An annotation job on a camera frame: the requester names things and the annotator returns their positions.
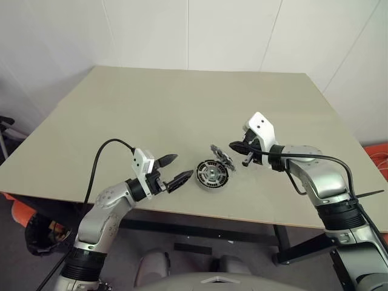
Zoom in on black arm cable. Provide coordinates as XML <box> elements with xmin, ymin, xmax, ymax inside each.
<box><xmin>260</xmin><ymin>151</ymin><xmax>388</xmax><ymax>246</ymax></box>
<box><xmin>38</xmin><ymin>138</ymin><xmax>136</xmax><ymax>290</ymax></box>

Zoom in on black rotor ring silver spokes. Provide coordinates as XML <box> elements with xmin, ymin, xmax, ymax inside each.
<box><xmin>196</xmin><ymin>161</ymin><xmax>228</xmax><ymax>186</ymax></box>

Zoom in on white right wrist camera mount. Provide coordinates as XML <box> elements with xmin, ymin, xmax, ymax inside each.
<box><xmin>241</xmin><ymin>112</ymin><xmax>279</xmax><ymax>169</ymax></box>

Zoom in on black stand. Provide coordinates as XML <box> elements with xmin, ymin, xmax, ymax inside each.
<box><xmin>0</xmin><ymin>116</ymin><xmax>15</xmax><ymax>160</ymax></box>

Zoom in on orange object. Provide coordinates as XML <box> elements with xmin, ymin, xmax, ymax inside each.
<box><xmin>3</xmin><ymin>192</ymin><xmax>35</xmax><ymax>227</ymax></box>

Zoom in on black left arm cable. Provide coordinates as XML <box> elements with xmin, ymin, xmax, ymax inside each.
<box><xmin>38</xmin><ymin>138</ymin><xmax>136</xmax><ymax>290</ymax></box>

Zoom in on grey curved robot shell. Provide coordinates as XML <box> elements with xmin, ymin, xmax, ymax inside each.
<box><xmin>136</xmin><ymin>272</ymin><xmax>275</xmax><ymax>291</ymax></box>

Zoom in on black round bin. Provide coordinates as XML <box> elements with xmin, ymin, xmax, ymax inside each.
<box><xmin>25</xmin><ymin>212</ymin><xmax>74</xmax><ymax>259</ymax></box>

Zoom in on black cable tie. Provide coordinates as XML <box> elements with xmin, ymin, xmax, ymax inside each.
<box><xmin>351</xmin><ymin>189</ymin><xmax>385</xmax><ymax>202</ymax></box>

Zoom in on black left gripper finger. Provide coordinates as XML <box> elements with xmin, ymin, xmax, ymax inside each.
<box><xmin>155</xmin><ymin>153</ymin><xmax>178</xmax><ymax>169</ymax></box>
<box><xmin>166</xmin><ymin>170</ymin><xmax>195</xmax><ymax>194</ymax></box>

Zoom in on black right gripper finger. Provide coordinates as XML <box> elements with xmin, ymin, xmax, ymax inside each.
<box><xmin>229</xmin><ymin>141</ymin><xmax>263</xmax><ymax>156</ymax></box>
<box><xmin>241</xmin><ymin>152</ymin><xmax>258</xmax><ymax>167</ymax></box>

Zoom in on grey rounded shape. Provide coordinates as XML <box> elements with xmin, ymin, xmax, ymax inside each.
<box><xmin>133</xmin><ymin>248</ymin><xmax>171</xmax><ymax>287</ymax></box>

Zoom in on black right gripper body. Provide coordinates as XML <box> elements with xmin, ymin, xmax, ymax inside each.
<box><xmin>243</xmin><ymin>127</ymin><xmax>264</xmax><ymax>166</ymax></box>

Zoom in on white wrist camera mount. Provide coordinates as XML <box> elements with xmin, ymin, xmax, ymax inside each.
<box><xmin>241</xmin><ymin>112</ymin><xmax>279</xmax><ymax>169</ymax></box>
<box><xmin>130</xmin><ymin>147</ymin><xmax>156</xmax><ymax>201</ymax></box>

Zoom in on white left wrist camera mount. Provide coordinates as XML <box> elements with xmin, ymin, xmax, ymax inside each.
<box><xmin>130</xmin><ymin>147</ymin><xmax>156</xmax><ymax>201</ymax></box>

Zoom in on silver motor housing copper windings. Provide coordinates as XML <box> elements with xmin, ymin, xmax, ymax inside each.
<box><xmin>193</xmin><ymin>159</ymin><xmax>230</xmax><ymax>190</ymax></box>

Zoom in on black table frame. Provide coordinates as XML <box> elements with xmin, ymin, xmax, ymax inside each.
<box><xmin>119</xmin><ymin>212</ymin><xmax>333</xmax><ymax>267</ymax></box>

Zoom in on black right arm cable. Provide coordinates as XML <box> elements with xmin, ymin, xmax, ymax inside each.
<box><xmin>260</xmin><ymin>151</ymin><xmax>388</xmax><ymax>246</ymax></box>

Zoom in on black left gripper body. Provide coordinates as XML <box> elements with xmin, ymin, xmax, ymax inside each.
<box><xmin>146</xmin><ymin>159</ymin><xmax>170</xmax><ymax>196</ymax></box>

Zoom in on orange box with white cords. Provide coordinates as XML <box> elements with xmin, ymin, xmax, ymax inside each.
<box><xmin>363</xmin><ymin>144</ymin><xmax>388</xmax><ymax>183</ymax></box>

